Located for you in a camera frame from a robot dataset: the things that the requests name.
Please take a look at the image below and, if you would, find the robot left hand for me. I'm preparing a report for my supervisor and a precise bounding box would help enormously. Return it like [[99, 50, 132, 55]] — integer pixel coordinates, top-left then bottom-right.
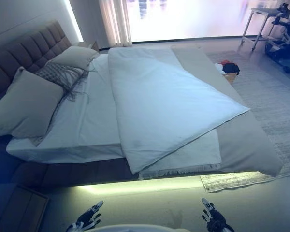
[[67, 200, 104, 232]]

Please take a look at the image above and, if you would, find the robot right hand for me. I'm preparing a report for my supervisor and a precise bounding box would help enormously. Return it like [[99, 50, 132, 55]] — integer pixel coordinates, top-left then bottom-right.
[[201, 198, 227, 231]]

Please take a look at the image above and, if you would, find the white duvet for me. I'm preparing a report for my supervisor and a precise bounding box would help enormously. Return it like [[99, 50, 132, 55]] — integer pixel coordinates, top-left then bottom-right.
[[107, 45, 251, 175]]

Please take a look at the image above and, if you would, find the under-bed light strip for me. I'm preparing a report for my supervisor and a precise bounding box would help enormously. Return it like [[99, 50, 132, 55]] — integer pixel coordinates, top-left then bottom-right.
[[76, 170, 259, 194]]

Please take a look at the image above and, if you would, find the beige bed blanket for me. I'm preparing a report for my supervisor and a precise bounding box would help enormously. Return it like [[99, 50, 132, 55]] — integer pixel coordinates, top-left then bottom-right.
[[171, 44, 284, 177]]

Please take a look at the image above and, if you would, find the wooden nightstand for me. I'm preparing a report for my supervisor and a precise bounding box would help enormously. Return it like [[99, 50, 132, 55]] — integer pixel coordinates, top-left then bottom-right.
[[0, 185, 50, 232], [78, 40, 100, 52]]

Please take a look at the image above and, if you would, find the white sheeted mattress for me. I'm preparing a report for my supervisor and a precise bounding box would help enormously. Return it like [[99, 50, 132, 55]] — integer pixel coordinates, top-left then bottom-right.
[[6, 52, 134, 164]]

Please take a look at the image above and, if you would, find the grey woven rug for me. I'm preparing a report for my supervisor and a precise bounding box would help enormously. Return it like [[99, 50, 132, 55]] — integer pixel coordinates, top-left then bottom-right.
[[199, 50, 290, 194]]

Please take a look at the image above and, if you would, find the large beige pillow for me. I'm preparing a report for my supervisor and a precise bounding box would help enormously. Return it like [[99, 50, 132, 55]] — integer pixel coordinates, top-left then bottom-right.
[[0, 66, 65, 146]]

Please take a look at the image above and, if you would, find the wicker laundry basket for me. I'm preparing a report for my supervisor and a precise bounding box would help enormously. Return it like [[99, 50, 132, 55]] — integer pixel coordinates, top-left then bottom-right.
[[221, 72, 238, 84]]

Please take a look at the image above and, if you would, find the black garment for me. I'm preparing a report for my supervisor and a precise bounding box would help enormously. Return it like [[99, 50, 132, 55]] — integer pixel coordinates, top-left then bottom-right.
[[223, 63, 240, 76]]

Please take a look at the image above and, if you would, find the small beige pillow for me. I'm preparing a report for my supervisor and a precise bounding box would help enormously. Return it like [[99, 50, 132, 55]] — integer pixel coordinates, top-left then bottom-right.
[[47, 45, 100, 71]]

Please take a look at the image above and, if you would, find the black wheeled equipment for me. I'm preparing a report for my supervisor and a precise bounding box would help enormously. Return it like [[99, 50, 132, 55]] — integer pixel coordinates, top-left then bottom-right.
[[264, 2, 290, 84]]

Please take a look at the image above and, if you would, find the beige curtain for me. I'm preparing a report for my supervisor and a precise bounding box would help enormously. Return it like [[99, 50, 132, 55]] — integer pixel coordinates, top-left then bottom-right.
[[98, 0, 133, 48]]

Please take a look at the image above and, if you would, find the brown upholstered bed frame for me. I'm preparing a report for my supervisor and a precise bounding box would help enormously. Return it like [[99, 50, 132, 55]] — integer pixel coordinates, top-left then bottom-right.
[[0, 20, 141, 191]]

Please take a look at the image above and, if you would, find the wall light strip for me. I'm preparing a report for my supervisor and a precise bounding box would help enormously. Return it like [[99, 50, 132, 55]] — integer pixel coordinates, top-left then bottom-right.
[[61, 0, 84, 43]]

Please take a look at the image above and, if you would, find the white metal frame table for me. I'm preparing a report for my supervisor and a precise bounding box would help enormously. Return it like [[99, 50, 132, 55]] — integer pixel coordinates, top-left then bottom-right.
[[240, 7, 275, 52]]

